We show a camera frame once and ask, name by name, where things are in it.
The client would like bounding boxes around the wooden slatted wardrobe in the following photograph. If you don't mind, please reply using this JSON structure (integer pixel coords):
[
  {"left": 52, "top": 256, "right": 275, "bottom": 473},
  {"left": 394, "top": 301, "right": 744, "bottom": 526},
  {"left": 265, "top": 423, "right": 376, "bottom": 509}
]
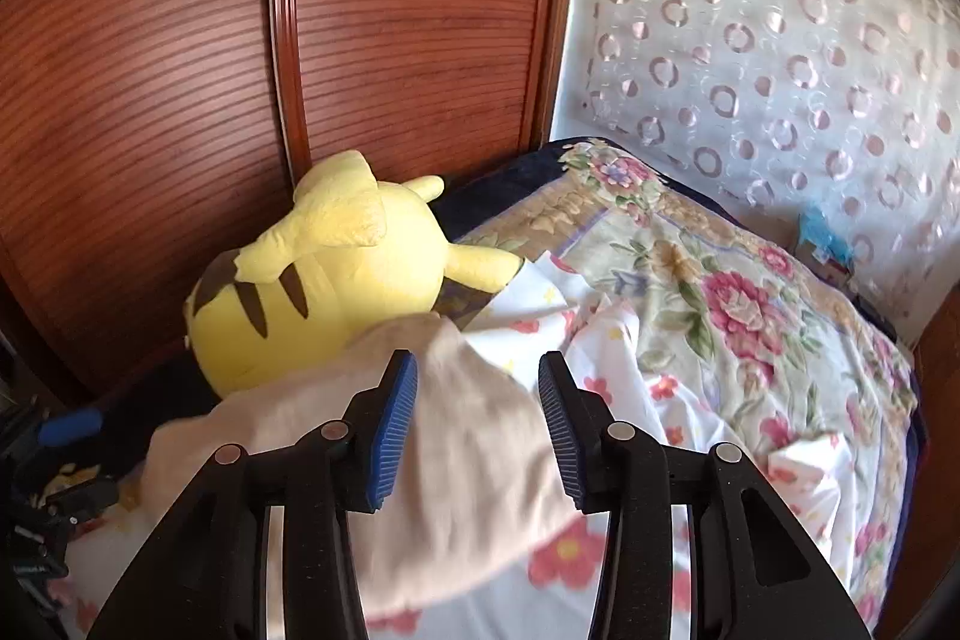
[{"left": 0, "top": 0, "right": 582, "bottom": 408}]

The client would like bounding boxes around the yellow plush toy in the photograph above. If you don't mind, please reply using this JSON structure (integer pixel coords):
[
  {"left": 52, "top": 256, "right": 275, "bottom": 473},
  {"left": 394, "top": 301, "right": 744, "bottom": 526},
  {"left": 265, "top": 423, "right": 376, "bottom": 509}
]
[{"left": 184, "top": 151, "right": 526, "bottom": 397}]

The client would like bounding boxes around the circle-patterned sheer curtain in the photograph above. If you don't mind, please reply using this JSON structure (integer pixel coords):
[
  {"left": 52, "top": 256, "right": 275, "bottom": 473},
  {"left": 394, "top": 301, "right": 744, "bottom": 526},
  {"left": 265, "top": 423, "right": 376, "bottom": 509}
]
[{"left": 551, "top": 0, "right": 960, "bottom": 341}]

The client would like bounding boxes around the teal box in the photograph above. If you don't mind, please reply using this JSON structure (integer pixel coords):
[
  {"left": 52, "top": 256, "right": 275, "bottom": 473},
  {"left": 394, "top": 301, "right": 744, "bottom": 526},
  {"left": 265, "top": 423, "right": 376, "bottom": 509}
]
[{"left": 796, "top": 205, "right": 856, "bottom": 281}]

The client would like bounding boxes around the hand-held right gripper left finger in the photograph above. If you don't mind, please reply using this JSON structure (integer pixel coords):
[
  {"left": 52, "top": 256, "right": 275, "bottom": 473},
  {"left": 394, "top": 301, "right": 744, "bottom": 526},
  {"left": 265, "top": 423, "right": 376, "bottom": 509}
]
[{"left": 88, "top": 349, "right": 419, "bottom": 640}]

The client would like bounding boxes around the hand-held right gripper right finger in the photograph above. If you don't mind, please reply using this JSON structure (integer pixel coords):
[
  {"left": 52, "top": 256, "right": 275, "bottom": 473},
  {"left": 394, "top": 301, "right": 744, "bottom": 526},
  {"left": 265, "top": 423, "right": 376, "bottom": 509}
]
[{"left": 538, "top": 351, "right": 875, "bottom": 640}]

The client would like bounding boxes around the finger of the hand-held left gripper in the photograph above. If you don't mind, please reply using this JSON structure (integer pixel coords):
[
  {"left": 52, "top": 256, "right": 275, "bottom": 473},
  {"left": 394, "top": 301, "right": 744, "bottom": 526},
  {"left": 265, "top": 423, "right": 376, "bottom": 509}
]
[
  {"left": 37, "top": 479, "right": 117, "bottom": 521},
  {"left": 37, "top": 407, "right": 106, "bottom": 450}
]

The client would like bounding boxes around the floral quilt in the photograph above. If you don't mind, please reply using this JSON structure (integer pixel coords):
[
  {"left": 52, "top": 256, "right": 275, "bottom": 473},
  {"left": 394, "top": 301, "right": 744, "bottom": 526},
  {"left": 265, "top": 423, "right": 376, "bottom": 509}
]
[{"left": 457, "top": 141, "right": 923, "bottom": 626}]

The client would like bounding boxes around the beige printed t-shirt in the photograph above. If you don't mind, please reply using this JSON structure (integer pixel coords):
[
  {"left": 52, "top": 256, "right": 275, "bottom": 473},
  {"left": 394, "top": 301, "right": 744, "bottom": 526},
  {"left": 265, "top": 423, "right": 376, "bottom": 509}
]
[{"left": 142, "top": 314, "right": 601, "bottom": 618}]

